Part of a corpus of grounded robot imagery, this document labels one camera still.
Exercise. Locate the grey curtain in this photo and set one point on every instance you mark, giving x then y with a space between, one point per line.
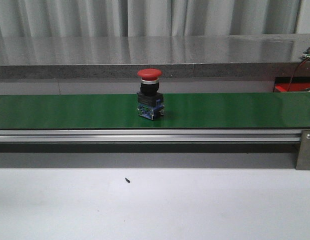
151 18

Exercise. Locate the grey stone counter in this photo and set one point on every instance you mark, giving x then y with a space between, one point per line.
273 55

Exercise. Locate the red mushroom push button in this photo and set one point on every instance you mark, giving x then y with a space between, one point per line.
150 101

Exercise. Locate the metal conveyor support bracket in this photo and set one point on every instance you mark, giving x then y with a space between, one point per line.
303 160

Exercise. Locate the green conveyor belt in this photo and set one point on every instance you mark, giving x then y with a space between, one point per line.
182 110

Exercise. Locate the aluminium conveyor frame rail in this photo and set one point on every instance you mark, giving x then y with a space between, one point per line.
150 135

